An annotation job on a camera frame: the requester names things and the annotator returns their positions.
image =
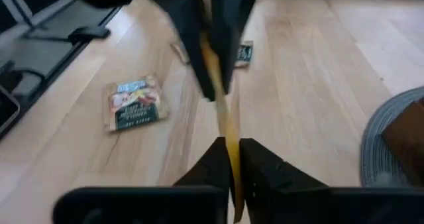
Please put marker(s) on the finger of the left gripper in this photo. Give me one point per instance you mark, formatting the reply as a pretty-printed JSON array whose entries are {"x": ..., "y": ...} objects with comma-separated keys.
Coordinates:
[
  {"x": 185, "y": 25},
  {"x": 228, "y": 25}
]

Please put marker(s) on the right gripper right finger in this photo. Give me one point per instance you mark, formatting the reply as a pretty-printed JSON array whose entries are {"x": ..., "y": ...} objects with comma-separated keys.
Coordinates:
[{"x": 271, "y": 184}]

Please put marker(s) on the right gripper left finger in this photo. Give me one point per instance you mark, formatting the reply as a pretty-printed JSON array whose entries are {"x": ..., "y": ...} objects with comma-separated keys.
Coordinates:
[{"x": 205, "y": 171}]

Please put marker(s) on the brown vanilla apple tea packet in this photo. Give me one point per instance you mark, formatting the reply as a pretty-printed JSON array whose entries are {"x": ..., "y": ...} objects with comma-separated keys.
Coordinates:
[
  {"x": 245, "y": 53},
  {"x": 136, "y": 104}
]

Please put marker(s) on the orange tea packet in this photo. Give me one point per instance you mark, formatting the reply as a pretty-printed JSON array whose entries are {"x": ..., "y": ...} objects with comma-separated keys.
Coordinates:
[{"x": 228, "y": 128}]

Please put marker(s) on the grey round mat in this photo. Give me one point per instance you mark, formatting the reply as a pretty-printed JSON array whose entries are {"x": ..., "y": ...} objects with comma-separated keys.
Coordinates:
[{"x": 371, "y": 151}]

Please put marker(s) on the wooden three-compartment tray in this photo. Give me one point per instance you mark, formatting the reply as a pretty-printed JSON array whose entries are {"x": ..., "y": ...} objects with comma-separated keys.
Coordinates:
[{"x": 407, "y": 141}]

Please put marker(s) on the black table edge bracket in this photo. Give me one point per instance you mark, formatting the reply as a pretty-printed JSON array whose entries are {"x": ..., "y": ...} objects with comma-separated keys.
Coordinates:
[{"x": 89, "y": 33}]

